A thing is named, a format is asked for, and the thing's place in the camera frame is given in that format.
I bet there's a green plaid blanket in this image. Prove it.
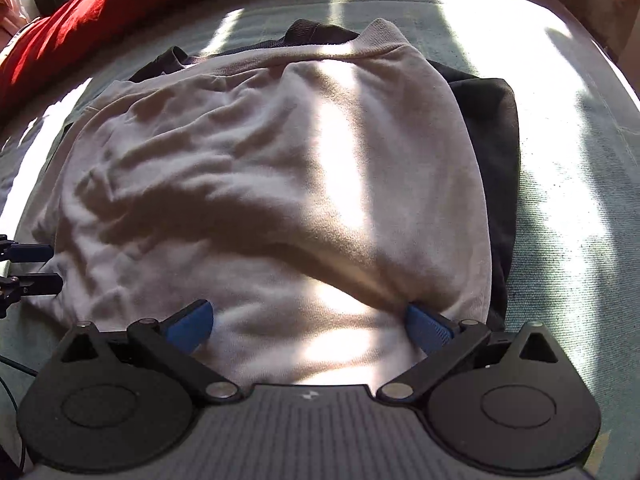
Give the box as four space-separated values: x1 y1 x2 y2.
0 0 640 480

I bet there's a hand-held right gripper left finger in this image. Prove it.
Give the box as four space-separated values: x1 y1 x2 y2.
57 299 245 403

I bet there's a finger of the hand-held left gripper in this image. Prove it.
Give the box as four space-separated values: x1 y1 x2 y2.
0 235 55 262
0 273 64 318

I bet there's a black cable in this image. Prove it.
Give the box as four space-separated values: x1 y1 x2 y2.
0 355 41 466

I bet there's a grey and black sweatshirt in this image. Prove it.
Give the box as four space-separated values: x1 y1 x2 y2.
30 17 522 386

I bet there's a red pillow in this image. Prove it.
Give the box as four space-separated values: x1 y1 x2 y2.
0 0 586 126

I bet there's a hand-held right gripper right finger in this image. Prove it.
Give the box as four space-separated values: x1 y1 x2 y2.
377 302 560 403

